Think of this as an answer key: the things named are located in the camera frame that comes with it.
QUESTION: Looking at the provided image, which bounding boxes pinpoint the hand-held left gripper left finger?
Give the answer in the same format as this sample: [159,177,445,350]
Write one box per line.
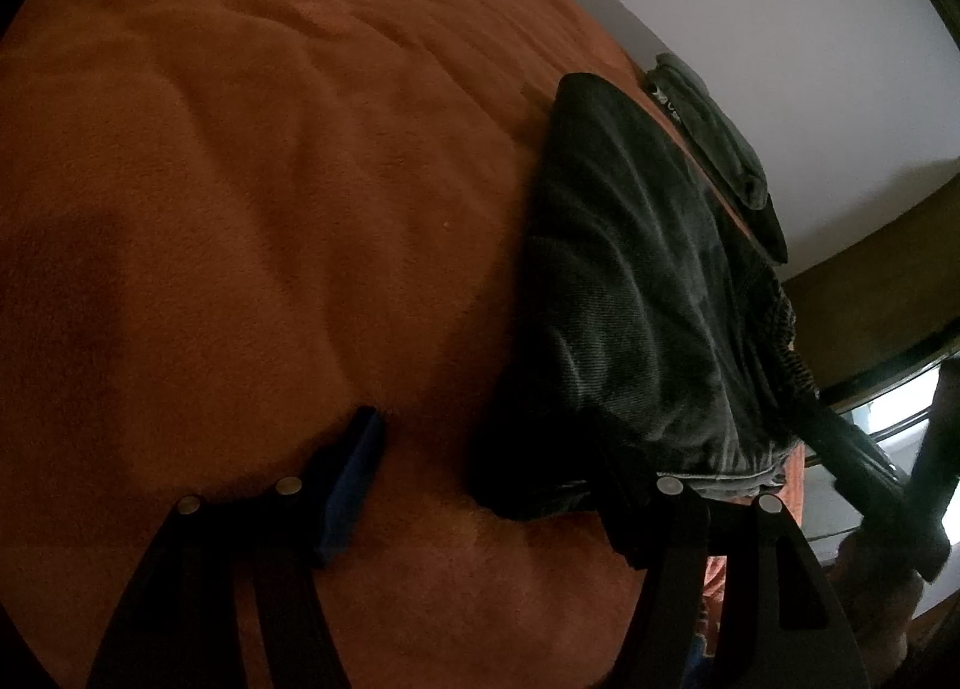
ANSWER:
[86,404,389,689]

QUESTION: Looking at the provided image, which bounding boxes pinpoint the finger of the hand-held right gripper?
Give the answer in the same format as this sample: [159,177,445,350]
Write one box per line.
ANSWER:
[791,374,912,536]
[904,357,960,581]

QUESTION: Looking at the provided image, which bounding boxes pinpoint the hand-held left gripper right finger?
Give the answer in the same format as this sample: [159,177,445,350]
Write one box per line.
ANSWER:
[596,438,871,689]

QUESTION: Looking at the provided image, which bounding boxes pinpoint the dark denim jeans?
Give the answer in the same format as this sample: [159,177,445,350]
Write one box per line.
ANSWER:
[469,72,807,521]

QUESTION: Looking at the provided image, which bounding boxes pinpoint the person's right hand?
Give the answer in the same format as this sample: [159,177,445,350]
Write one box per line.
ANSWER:
[832,528,927,671]

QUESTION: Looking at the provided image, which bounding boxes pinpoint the brown wooden panel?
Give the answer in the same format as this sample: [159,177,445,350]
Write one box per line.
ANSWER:
[780,182,960,390]

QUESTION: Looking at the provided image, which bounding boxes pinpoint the orange fleece blanket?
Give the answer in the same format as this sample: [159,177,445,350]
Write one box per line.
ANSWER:
[0,0,807,689]

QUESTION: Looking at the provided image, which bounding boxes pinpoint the folded grey-green garment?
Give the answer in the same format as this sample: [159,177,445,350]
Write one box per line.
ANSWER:
[646,53,790,264]

